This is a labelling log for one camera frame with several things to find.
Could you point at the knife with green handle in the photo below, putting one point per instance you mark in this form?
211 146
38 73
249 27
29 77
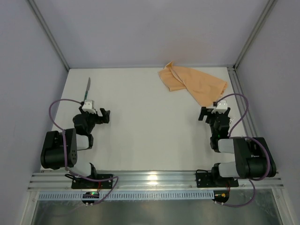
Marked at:
87 89

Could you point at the left small controller board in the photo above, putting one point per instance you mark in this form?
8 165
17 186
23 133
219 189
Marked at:
89 198

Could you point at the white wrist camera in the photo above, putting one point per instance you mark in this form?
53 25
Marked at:
88 106
220 106

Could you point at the aluminium rail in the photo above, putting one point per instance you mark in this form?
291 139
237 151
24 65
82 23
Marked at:
128 180
246 127

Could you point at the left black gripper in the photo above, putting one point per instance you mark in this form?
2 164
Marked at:
99 116

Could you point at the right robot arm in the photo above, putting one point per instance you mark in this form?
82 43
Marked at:
252 157

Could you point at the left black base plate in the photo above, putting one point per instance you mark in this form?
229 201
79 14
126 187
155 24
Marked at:
81 183

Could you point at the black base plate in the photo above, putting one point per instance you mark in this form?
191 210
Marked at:
207 179
81 183

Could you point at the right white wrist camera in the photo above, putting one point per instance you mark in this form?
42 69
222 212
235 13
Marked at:
220 106

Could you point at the aluminium front rail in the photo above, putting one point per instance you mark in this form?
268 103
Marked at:
128 180

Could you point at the slotted grey cable duct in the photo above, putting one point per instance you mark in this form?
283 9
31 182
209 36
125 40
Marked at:
129 195

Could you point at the right small connector board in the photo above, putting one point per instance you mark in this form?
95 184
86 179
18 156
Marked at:
220 197

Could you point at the left aluminium frame post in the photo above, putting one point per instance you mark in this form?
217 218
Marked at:
40 19

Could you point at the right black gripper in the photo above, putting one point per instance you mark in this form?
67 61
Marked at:
211 115

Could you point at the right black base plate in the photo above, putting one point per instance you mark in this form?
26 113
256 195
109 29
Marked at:
207 179

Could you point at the aluminium frame post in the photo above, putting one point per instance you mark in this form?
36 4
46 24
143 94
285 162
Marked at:
40 19
255 31

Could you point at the right aluminium frame post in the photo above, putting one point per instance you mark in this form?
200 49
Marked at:
255 31

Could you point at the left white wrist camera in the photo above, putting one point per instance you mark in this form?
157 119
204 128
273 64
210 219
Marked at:
88 106

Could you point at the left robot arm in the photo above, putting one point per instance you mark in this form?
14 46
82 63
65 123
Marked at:
60 148

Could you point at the right side aluminium rail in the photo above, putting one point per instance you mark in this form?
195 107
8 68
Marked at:
246 127

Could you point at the orange cloth napkin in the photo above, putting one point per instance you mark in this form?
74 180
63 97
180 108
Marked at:
203 87

